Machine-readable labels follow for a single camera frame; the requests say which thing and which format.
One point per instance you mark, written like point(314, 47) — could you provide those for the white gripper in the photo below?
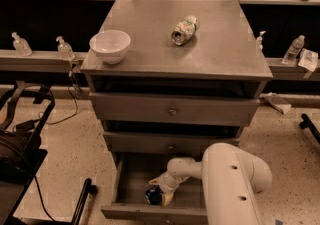
point(164, 184)

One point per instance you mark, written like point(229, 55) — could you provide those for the blue crushed pepsi can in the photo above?
point(153, 195)

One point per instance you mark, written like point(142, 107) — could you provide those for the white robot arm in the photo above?
point(231, 180)

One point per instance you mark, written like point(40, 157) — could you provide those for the grey open bottom drawer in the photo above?
point(135, 170)

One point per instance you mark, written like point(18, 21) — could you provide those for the grey middle drawer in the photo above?
point(161, 143)

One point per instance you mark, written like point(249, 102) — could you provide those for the black stand leg bottom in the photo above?
point(88, 189)

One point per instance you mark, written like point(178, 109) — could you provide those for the grey top drawer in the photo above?
point(174, 109)

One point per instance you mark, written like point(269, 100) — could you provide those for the grey three-drawer cabinet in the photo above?
point(222, 59)

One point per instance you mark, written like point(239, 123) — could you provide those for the green white soda can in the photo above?
point(184, 30)

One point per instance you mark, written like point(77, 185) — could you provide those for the white bowl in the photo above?
point(110, 46)

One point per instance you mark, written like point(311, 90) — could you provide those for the black chair leg right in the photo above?
point(307, 123)

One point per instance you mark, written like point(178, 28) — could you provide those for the black chair left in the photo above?
point(20, 152)

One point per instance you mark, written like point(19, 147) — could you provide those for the clear sanitizer bottle near cabinet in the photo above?
point(65, 49)

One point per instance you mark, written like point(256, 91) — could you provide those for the small pump bottle right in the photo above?
point(260, 39)

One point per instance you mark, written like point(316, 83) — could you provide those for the clear water bottle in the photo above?
point(293, 50)

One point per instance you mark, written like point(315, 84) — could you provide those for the white plastic packet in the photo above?
point(308, 60)

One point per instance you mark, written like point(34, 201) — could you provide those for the clear sanitizer bottle far left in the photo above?
point(21, 45)

